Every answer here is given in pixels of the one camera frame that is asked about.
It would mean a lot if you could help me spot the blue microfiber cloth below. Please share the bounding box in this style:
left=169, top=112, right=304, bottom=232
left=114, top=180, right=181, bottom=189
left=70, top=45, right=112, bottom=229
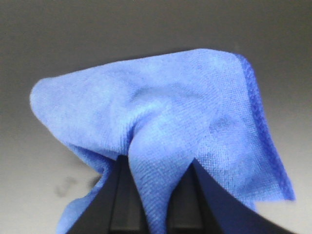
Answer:
left=30, top=49, right=295, bottom=234

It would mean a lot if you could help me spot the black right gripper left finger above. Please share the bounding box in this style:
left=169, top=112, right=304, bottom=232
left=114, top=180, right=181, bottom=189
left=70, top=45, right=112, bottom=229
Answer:
left=75, top=156, right=148, bottom=234

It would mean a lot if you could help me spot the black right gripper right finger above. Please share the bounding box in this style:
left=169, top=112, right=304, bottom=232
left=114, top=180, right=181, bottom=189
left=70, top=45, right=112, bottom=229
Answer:
left=167, top=163, right=312, bottom=234

